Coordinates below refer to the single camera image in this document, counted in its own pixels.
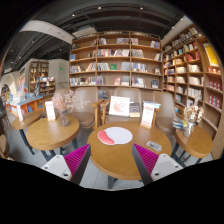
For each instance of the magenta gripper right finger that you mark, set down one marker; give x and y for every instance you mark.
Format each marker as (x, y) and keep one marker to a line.
(152, 166)

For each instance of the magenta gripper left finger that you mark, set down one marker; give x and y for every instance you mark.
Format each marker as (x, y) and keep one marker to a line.
(70, 167)

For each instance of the grey patterned computer mouse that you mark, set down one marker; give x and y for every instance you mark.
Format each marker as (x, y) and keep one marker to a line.
(157, 147)

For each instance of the white red mouse pad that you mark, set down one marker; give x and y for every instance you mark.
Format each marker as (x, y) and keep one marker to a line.
(115, 136)

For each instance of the round wooden left table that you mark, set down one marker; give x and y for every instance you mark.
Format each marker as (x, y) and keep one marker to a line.
(47, 136)

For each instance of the round wooden table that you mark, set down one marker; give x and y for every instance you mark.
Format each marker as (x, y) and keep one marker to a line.
(116, 160)
(47, 136)
(199, 144)

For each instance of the round wooden centre table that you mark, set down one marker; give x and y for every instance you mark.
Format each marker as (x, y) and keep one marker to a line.
(116, 160)

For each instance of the white red sign wooden stand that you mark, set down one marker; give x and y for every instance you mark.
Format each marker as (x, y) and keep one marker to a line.
(147, 115)

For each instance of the stack of books right table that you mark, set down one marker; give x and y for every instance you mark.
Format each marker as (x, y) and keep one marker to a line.
(179, 123)

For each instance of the round wooden right table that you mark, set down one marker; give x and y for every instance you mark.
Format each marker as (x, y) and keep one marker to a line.
(199, 144)

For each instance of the beige armchair right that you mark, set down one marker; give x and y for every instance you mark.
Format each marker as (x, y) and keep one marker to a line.
(164, 118)

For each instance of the white sign wooden stand left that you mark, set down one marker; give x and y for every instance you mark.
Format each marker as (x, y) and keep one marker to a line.
(49, 107)

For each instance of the dark book on chair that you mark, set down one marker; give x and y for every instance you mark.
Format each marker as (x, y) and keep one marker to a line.
(134, 110)

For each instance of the glass vase dried pink flowers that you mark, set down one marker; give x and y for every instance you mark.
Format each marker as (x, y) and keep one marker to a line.
(64, 102)

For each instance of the beige armchair left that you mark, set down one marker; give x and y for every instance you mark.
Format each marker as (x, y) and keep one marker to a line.
(87, 107)

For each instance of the small wooden far-left table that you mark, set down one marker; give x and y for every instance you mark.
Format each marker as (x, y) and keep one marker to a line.
(28, 119)

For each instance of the glass vase dried beige flowers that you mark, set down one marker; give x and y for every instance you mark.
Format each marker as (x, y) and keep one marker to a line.
(192, 115)

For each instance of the white picture book on chair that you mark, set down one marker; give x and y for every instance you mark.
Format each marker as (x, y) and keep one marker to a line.
(119, 106)

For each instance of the blue orange display counter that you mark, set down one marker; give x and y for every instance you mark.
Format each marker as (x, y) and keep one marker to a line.
(29, 105)

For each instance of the distant wooden bookshelf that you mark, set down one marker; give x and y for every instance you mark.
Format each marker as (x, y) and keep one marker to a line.
(38, 73)

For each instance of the large wooden back bookshelf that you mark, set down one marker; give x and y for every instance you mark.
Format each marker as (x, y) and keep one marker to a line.
(117, 58)

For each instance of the wooden right wall bookshelf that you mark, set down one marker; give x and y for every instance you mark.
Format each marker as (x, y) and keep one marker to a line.
(193, 70)

